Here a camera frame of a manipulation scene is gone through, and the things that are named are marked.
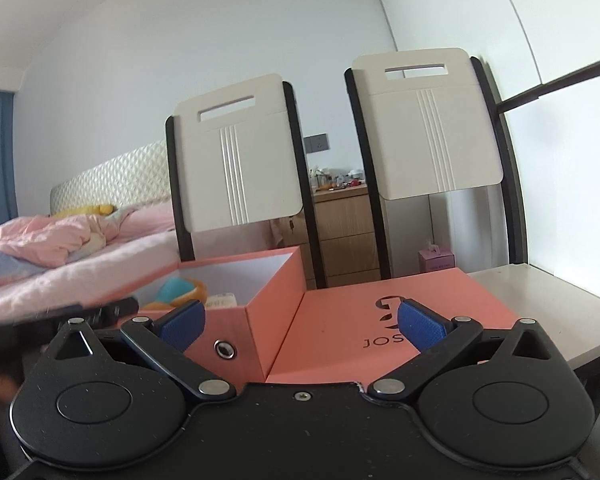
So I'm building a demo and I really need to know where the pink box lid with logo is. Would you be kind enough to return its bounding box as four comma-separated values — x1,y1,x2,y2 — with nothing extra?
268,268,517,385

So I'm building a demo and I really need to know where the blue orange plush toy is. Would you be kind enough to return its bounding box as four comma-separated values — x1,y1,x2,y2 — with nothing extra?
140,278,208,311

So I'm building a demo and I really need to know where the white item in box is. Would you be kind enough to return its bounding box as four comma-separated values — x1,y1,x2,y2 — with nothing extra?
204,292,238,309

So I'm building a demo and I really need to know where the open pink box base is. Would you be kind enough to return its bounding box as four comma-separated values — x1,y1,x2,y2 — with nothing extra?
114,248,306,388

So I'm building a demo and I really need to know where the small pink gift box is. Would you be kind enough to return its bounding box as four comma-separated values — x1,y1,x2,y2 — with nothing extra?
418,245,456,273

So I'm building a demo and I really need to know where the pink bed sheet mattress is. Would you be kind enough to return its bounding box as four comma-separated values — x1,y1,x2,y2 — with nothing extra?
0,231,180,323

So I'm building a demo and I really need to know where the pink crumpled duvet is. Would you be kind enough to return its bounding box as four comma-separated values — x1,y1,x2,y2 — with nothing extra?
0,202,174,269

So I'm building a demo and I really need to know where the wooden drawer cabinet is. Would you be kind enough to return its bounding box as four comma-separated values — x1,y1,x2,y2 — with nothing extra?
314,185,380,287

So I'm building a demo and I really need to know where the yellow plush toy on bed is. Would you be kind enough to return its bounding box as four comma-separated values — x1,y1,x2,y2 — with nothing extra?
53,204,117,219

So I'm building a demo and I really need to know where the white quilted headboard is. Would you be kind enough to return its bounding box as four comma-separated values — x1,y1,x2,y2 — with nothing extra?
50,141,171,214

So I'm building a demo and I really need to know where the left white folding chair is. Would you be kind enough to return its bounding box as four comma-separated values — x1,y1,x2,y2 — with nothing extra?
166,74,327,288

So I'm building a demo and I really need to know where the white folding chair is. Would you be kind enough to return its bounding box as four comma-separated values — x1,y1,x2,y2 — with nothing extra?
166,74,327,288
344,48,528,280

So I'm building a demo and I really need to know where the right white folding chair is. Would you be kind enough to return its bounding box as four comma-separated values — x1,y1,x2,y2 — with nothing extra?
344,48,528,280

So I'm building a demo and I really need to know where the grey wall socket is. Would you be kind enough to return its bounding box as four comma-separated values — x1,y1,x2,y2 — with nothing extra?
303,132,329,154

